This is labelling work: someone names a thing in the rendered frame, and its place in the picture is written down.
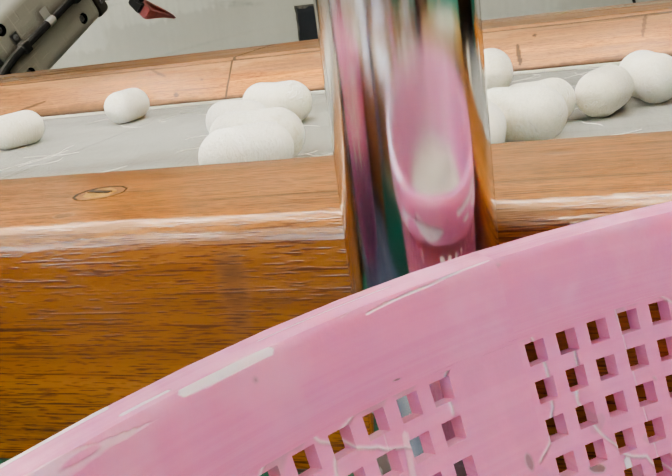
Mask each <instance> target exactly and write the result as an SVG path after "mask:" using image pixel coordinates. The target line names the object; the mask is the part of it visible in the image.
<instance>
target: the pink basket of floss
mask: <svg viewBox="0 0 672 476"><path fill-rule="evenodd" d="M655 302H657V304H658V308H659V313H660V317H661V320H659V321H655V322H652V318H651V314H650V310H649V306H648V304H652V303H655ZM624 311H626V313H627V317H628V321H629V325H630V329H627V330H624V331H621V327H620V323H619V319H618V315H617V313H620V312H624ZM594 320H595V322H596V326H597V330H598V334H599V338H598V339H595V340H592V341H591V340H590V336H589V332H588V328H587V324H586V323H588V322H591V321H594ZM561 331H565V335H566V339H567V343H568V347H569V348H568V349H565V350H562V351H560V349H559V346H558V342H557V338H556V334H555V333H558V332H561ZM663 338H665V339H666V344H667V348H668V353H669V355H667V356H664V357H660V352H659V348H658V344H657V340H660V339H663ZM530 342H534V346H535V350H536V354H537V357H538V359H537V360H534V361H532V362H529V360H528V357H527V353H526V349H525V346H524V345H525V344H527V343H530ZM633 347H635V351H636V355H637V360H638V364H637V365H634V366H631V367H630V364H629V360H628V355H627V351H626V350H627V349H630V348H633ZM602 357H604V358H605V363H606V367H607V371H608V374H606V375H603V376H600V375H599V371H598V367H597V363H596V359H599V358H602ZM571 368H574V371H575V375H576V379H577V382H578V385H575V386H572V387H569V383H568V380H567V376H566V372H565V371H566V370H568V369H571ZM671 374H672V201H670V202H665V203H661V204H656V205H652V206H647V207H643V208H639V209H634V210H630V211H625V212H621V213H616V214H612V215H608V216H603V217H599V218H595V219H592V220H588V221H584V222H580V223H576V224H572V225H568V226H564V227H561V228H557V229H553V230H549V231H545V232H541V233H538V234H534V235H531V236H527V237H524V238H521V239H517V240H514V241H510V242H507V243H503V244H500V245H497V246H493V247H490V248H486V249H483V250H480V251H476V252H473V253H470V254H467V255H464V256H461V257H458V258H455V259H452V260H449V261H446V262H443V263H440V264H437V265H434V266H431V267H428V268H425V269H422V270H419V271H416V272H413V273H410V274H407V275H404V276H401V277H399V278H396V279H393V280H390V281H388V282H385V283H382V284H380V285H377V286H374V287H372V288H369V289H366V290H364V291H361V292H358V293H355V294H353V295H350V296H347V297H345V298H342V299H339V300H337V301H334V302H332V303H330V304H327V305H325V306H322V307H320V308H317V309H315V310H313V311H310V312H308V313H305V314H303V315H301V316H298V317H296V318H293V319H291V320H289V321H286V322H284V323H281V324H279V325H276V326H274V327H272V328H269V329H267V330H264V331H262V332H260V333H258V334H256V335H253V336H251V337H249V338H247V339H245V340H243V341H240V342H238V343H236V344H234V345H232V346H230V347H227V348H225V349H223V350H221V351H219V352H216V353H214V354H212V355H210V356H208V357H206V358H203V359H201V360H199V361H197V362H195V363H192V364H190V365H188V366H186V367H184V368H182V369H180V370H178V371H176V372H174V373H172V374H170V375H168V376H166V377H164V378H162V379H160V380H158V381H156V382H154V383H152V384H150V385H148V386H146V387H144V388H142V389H140V390H138V391H136V392H134V393H132V394H130V395H128V396H126V397H124V398H122V399H120V400H119V401H117V402H115V403H113V404H111V405H109V406H107V407H105V408H103V409H101V410H99V411H97V412H95V413H93V414H91V415H89V416H88V417H86V418H84V419H82V420H80V421H78V422H77V423H75V424H73V425H71V426H69V427H68V428H66V429H64V430H62V431H60V432H59V433H57V434H55V435H53V436H51V437H49V438H48V439H46V440H44V441H42V442H40V443H39V444H37V445H35V446H33V447H31V448H30V449H28V450H26V451H24V452H22V453H21V454H19V455H17V456H15V457H13V458H11V459H10V460H8V461H6V462H4V463H2V464H1V465H0V476H260V475H262V474H263V473H265V472H267V471H268V474H269V476H348V475H349V474H351V473H354V476H457V474H456V471H455V468H454V465H453V464H455V463H457V462H458V461H460V460H463V464H464V467H465V470H466V474H467V476H625V473H624V470H626V469H628V468H631V469H632V473H633V476H672V392H669V391H668V387H667V382H666V378H665V376H668V375H671ZM542 379H543V380H544V384H545V388H546V391H547V395H548V396H546V397H544V398H541V399H539V397H538V393H537V390H536V386H535V382H537V381H540V380H542ZM438 380H439V382H440V386H441V389H442V393H443V396H444V398H443V399H441V400H439V401H436V402H434V399H433V396H432V393H431V390H430V386H429V384H431V383H433V382H435V381H438ZM640 384H643V385H644V389H645V394H646V398H647V400H644V401H641V402H639V400H638V396H637V392H636V388H635V386H637V385H640ZM611 394H613V395H614V399H615V404H616V408H617V410H615V411H612V412H609V410H608V406H607V403H606V399H605V396H608V395H611ZM405 395H406V396H407V399H408V402H409V405H410V409H411V412H412V413H411V414H409V415H407V416H405V417H403V418H402V417H401V414H400V411H399V408H398V405H397V402H396V400H397V399H399V398H401V397H403V396H405ZM581 405H583V406H584V410H585V414H586V418H587V421H585V422H583V423H580V424H579V421H578V417H577V414H576V410H575V408H576V407H579V406H581ZM371 412H373V413H374V416H375V419H376V422H377V425H378V428H379V430H378V431H376V432H374V433H372V434H370V435H368V433H367V430H366V427H365V424H364V421H363V418H362V417H364V416H365V415H367V414H369V413H371ZM552 417H553V418H554V422H555V425H556V429H557V433H556V434H553V435H551V436H549V433H548V430H547V426H546V422H545V420H547V419H549V418H552ZM449 420H451V423H452V426H453V430H454V433H455V437H454V438H452V439H450V440H448V441H446V439H445V435H444V432H443V429H442V426H441V424H443V423H445V422H447V421H449ZM650 420H652V424H653V428H654V432H655V435H654V436H651V437H647V433H646V429H645V425H644V422H647V421H650ZM337 430H339V431H340V434H341V437H342V440H343V443H344V446H345V448H344V449H342V450H341V451H339V452H337V453H335V454H334V453H333V450H332V447H331V444H330V441H329V438H328V435H330V434H332V433H334V432H336V431H337ZM619 431H622V432H623V436H624V440H625V444H626V446H624V447H621V448H618V446H617V442H616V438H615V434H614V433H617V432H619ZM417 436H419V438H420V441H421V445H422V448H423V451H424V453H422V454H420V455H419V456H417V457H415V458H414V455H413V452H412V449H411V446H410V442H409V441H410V440H412V439H413V438H415V437H417ZM592 442H593V445H594V449H595V453H596V457H595V458H593V459H591V460H589V459H588V455H587V451H586V448H585V445H587V444H589V443H592ZM302 450H304V451H305V454H306V457H307V460H308V463H309V465H310V468H309V469H308V470H306V471H304V472H303V473H301V474H299V475H298V472H297V470H296V467H295V464H294V461H293V458H292V456H293V455H295V454H297V453H298V452H300V451H302ZM384 454H387V457H388V460H389V463H390V466H391V469H392V470H391V471H389V472H388V473H386V474H384V475H381V472H380V469H379V466H378V463H377V460H376V459H377V458H379V457H380V456H382V455H384ZM561 455H563V456H564V460H565V463H566V467H567V470H565V471H563V472H561V473H559V470H558V466H557V462H556V459H555V458H557V457H559V456H561ZM657 457H660V458H661V462H662V466H663V470H664V471H662V472H659V473H656V470H655V466H654V462H653V459H654V458H657Z"/></svg>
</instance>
